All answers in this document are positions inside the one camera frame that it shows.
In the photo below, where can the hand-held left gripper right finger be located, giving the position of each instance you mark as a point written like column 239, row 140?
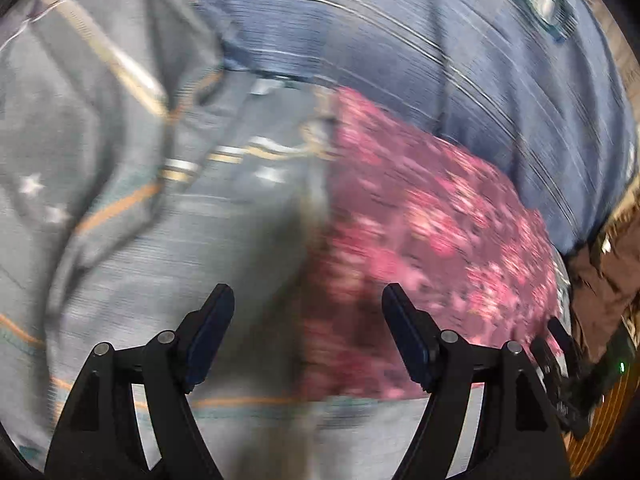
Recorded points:
column 407, row 335

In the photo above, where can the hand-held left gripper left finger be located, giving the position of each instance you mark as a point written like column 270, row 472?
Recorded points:
column 207, row 335

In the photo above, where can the pink floral garment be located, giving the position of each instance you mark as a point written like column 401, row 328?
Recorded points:
column 425, row 240

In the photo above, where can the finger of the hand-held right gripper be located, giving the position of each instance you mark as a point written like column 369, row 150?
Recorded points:
column 555, row 385
column 562, row 337

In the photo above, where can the blue striped pillow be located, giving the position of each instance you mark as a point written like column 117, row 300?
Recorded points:
column 425, row 60

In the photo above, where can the brown floral cloth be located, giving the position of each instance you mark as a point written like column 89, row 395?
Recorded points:
column 607, row 280

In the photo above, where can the orange striped mat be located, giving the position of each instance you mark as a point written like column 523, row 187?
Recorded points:
column 612, row 425

